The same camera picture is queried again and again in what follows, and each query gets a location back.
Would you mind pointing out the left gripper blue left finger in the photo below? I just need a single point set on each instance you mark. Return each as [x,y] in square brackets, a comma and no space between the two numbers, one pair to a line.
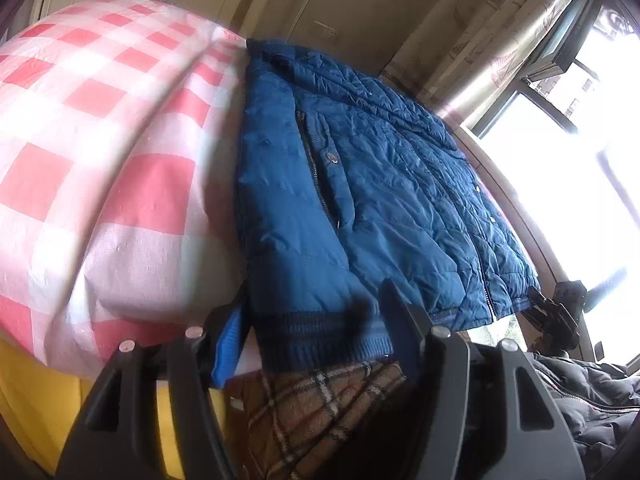
[227,330]

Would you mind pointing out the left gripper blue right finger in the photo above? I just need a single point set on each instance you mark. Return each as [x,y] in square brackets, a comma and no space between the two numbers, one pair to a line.
[408,327]

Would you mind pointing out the blue quilted puffer jacket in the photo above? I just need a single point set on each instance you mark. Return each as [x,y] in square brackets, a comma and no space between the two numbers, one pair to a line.
[343,184]

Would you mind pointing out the brown plaid blanket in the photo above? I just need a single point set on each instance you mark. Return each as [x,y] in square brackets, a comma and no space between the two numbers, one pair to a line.
[290,424]

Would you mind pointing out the black padded jacket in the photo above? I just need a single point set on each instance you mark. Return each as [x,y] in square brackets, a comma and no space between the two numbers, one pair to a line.
[600,405]

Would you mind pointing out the dark framed window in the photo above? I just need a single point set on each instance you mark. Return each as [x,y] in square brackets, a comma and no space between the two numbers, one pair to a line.
[565,135]

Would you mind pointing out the pink white checkered sheet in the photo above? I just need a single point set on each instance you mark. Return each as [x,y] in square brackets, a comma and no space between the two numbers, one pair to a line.
[120,124]

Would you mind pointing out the patterned window curtain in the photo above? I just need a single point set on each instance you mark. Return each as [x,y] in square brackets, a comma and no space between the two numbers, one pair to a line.
[465,52]

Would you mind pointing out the wall power socket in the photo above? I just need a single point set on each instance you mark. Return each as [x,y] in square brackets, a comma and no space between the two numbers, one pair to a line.
[322,32]

